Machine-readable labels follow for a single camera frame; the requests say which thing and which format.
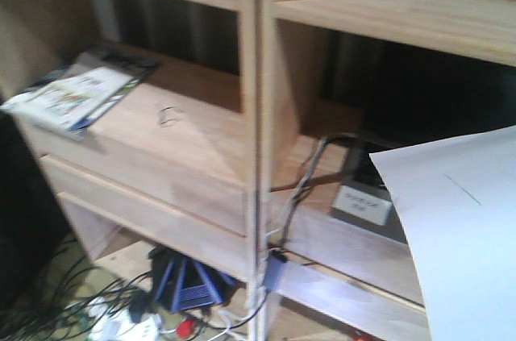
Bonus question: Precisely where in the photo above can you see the white paper sheet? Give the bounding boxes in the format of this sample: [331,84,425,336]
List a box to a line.
[372,127,515,340]

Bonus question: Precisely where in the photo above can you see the wooden shelf unit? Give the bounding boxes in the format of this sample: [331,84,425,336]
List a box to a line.
[0,0,516,341]

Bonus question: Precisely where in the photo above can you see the white label sticker left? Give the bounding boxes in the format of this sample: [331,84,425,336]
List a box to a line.
[332,185,393,226]

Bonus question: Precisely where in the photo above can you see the silver laptop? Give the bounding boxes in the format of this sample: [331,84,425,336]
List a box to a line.
[331,41,515,243]

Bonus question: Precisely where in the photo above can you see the black blue router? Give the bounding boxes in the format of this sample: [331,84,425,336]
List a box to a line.
[148,247,237,313]

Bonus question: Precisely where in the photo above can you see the magazine booklet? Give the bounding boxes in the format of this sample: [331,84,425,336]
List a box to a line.
[1,44,160,139]

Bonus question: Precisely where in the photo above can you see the white power strip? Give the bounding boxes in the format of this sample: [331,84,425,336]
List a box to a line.
[87,297,161,341]

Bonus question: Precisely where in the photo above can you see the white cable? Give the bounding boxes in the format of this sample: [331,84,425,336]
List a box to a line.
[245,137,328,314]

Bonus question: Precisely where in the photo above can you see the black cable left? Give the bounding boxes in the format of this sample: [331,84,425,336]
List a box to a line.
[268,133,364,247]

